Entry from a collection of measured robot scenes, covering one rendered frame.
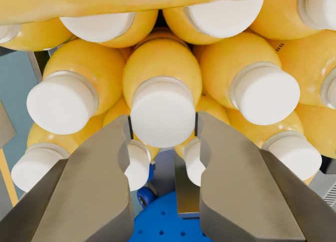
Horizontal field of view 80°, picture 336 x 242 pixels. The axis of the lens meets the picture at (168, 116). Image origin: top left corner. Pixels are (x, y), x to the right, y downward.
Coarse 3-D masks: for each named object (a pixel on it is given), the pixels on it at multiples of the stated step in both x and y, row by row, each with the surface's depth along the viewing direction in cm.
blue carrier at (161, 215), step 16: (144, 208) 33; (160, 208) 33; (176, 208) 33; (144, 224) 30; (160, 224) 30; (176, 224) 30; (192, 224) 30; (128, 240) 28; (144, 240) 28; (160, 240) 28; (176, 240) 28; (192, 240) 28; (208, 240) 28
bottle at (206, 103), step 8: (208, 96) 21; (200, 104) 20; (208, 104) 20; (216, 104) 20; (208, 112) 19; (216, 112) 19; (224, 112) 20; (224, 120) 19; (192, 136) 18; (184, 144) 18; (192, 144) 17; (176, 152) 20; (184, 152) 18; (184, 160) 18
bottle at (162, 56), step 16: (160, 32) 20; (144, 48) 15; (160, 48) 15; (176, 48) 15; (128, 64) 15; (144, 64) 14; (160, 64) 13; (176, 64) 14; (192, 64) 15; (128, 80) 14; (144, 80) 13; (160, 80) 13; (176, 80) 13; (192, 80) 14; (128, 96) 14; (192, 96) 13
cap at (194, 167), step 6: (198, 144) 17; (192, 150) 17; (198, 150) 16; (186, 156) 17; (192, 156) 16; (198, 156) 16; (186, 162) 17; (192, 162) 16; (198, 162) 16; (186, 168) 17; (192, 168) 16; (198, 168) 16; (204, 168) 16; (192, 174) 16; (198, 174) 16; (192, 180) 17; (198, 180) 17
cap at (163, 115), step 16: (144, 96) 11; (160, 96) 11; (176, 96) 11; (144, 112) 11; (160, 112) 11; (176, 112) 11; (192, 112) 11; (144, 128) 12; (160, 128) 12; (176, 128) 12; (192, 128) 12; (160, 144) 12; (176, 144) 12
